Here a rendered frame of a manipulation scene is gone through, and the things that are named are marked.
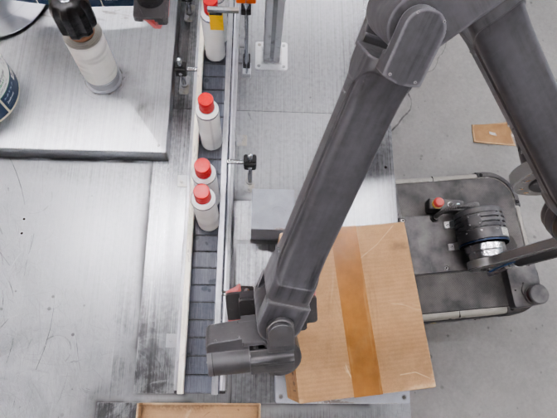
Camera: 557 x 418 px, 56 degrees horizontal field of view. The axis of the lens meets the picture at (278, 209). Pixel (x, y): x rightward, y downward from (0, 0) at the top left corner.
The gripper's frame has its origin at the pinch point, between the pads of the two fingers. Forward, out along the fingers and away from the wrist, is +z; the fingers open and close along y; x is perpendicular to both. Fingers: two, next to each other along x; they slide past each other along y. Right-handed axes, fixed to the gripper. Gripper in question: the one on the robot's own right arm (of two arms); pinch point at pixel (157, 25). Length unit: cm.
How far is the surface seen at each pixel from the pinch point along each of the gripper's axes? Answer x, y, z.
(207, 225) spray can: 11.2, 41.5, 13.9
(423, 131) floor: 101, -28, 106
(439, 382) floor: 95, 78, 105
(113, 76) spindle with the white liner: -12.6, 3.4, 15.9
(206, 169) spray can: 11.6, 34.2, -1.0
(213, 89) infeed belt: 11.5, 3.8, 19.9
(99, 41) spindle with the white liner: -12.7, 3.0, 2.5
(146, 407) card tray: -2, 80, 24
